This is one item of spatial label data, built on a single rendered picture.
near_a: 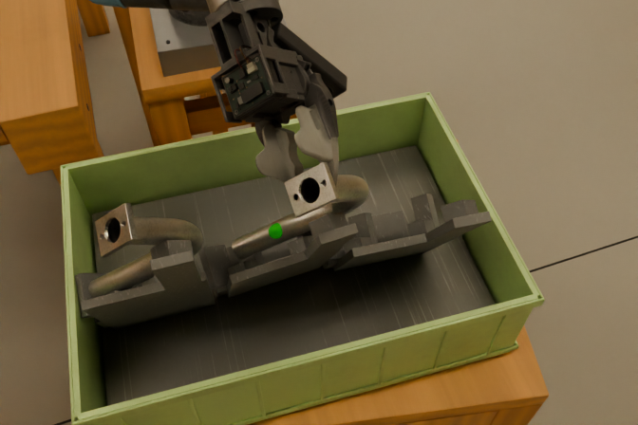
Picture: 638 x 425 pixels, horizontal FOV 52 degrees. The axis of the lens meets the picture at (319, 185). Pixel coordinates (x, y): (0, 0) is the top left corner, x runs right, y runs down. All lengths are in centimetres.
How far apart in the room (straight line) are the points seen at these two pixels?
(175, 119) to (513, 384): 83
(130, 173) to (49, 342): 104
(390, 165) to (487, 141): 128
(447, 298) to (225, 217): 38
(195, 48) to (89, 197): 37
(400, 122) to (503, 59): 164
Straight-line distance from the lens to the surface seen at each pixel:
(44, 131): 131
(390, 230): 100
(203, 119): 144
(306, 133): 66
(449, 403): 103
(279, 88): 64
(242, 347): 99
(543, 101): 263
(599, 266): 221
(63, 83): 132
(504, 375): 106
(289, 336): 99
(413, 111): 115
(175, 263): 71
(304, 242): 85
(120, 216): 70
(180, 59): 133
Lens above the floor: 174
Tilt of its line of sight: 52 degrees down
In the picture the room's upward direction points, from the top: straight up
